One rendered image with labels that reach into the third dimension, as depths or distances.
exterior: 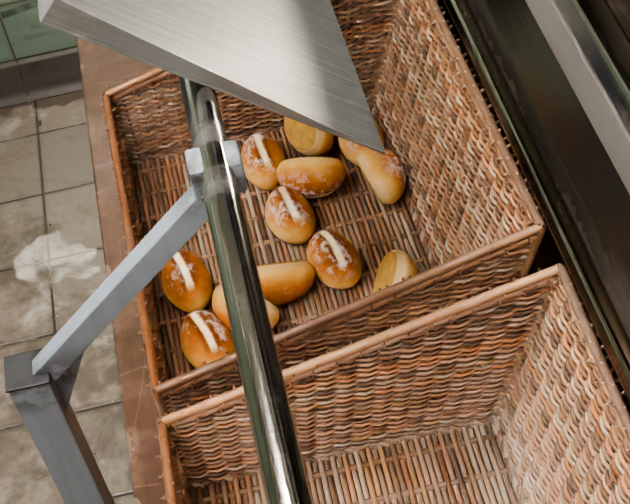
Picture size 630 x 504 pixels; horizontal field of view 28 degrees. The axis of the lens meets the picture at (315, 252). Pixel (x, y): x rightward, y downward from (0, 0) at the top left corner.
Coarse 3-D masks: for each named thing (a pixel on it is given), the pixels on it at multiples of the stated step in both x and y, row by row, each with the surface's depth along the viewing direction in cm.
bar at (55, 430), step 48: (192, 96) 109; (192, 144) 106; (192, 192) 106; (240, 192) 105; (144, 240) 110; (240, 240) 97; (240, 288) 94; (96, 336) 116; (240, 336) 91; (48, 384) 118; (48, 432) 124; (288, 432) 85; (96, 480) 133; (288, 480) 82
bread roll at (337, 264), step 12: (312, 240) 169; (324, 240) 167; (336, 240) 167; (312, 252) 168; (324, 252) 166; (336, 252) 166; (348, 252) 166; (312, 264) 168; (324, 264) 166; (336, 264) 165; (348, 264) 165; (360, 264) 167; (324, 276) 167; (336, 276) 166; (348, 276) 166; (360, 276) 167; (336, 288) 167; (348, 288) 167
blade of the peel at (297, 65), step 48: (48, 0) 101; (96, 0) 108; (144, 0) 113; (192, 0) 118; (240, 0) 124; (288, 0) 130; (144, 48) 105; (192, 48) 112; (240, 48) 117; (288, 48) 123; (336, 48) 129; (240, 96) 111; (288, 96) 116; (336, 96) 122
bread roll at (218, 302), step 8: (216, 288) 164; (216, 296) 163; (216, 304) 163; (224, 304) 162; (272, 304) 162; (216, 312) 163; (224, 312) 162; (272, 312) 161; (224, 320) 162; (272, 320) 161
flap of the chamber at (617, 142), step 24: (528, 0) 77; (552, 0) 73; (624, 0) 74; (552, 24) 73; (624, 24) 72; (552, 48) 74; (576, 48) 70; (576, 72) 71; (600, 96) 68; (600, 120) 68; (624, 144) 66; (624, 168) 66
